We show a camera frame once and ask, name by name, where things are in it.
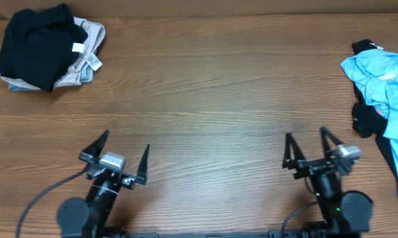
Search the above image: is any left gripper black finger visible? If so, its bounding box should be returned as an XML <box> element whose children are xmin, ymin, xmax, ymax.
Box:
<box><xmin>136</xmin><ymin>144</ymin><xmax>150</xmax><ymax>185</ymax></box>
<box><xmin>79</xmin><ymin>130</ymin><xmax>110</xmax><ymax>162</ymax></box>

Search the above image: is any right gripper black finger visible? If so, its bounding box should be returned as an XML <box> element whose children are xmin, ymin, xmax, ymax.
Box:
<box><xmin>282</xmin><ymin>133</ymin><xmax>305</xmax><ymax>169</ymax></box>
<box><xmin>320</xmin><ymin>127</ymin><xmax>342</xmax><ymax>155</ymax></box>

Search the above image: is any light blue t-shirt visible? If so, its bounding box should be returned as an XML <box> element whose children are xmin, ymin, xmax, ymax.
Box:
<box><xmin>340</xmin><ymin>49</ymin><xmax>398</xmax><ymax>176</ymax></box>

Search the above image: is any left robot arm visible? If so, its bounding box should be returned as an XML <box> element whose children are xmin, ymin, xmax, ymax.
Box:
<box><xmin>56</xmin><ymin>130</ymin><xmax>150</xmax><ymax>238</ymax></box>

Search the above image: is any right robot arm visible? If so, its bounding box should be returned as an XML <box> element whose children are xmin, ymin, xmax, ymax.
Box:
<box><xmin>280</xmin><ymin>127</ymin><xmax>374</xmax><ymax>237</ymax></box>

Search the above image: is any black crumpled garment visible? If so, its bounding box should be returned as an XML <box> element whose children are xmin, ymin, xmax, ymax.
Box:
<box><xmin>352</xmin><ymin>39</ymin><xmax>398</xmax><ymax>184</ymax></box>

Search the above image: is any grey-blue folded garment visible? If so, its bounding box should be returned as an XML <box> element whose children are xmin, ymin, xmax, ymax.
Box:
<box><xmin>1</xmin><ymin>63</ymin><xmax>93</xmax><ymax>91</ymax></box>

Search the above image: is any beige folded garment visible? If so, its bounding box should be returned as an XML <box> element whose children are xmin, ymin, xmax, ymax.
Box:
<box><xmin>0</xmin><ymin>16</ymin><xmax>106</xmax><ymax>91</ymax></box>

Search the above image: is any black folded garment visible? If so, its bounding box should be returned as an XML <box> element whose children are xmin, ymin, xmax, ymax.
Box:
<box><xmin>0</xmin><ymin>4</ymin><xmax>88</xmax><ymax>92</ymax></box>

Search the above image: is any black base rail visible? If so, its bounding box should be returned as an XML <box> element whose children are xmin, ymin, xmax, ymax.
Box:
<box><xmin>122</xmin><ymin>229</ymin><xmax>302</xmax><ymax>238</ymax></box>

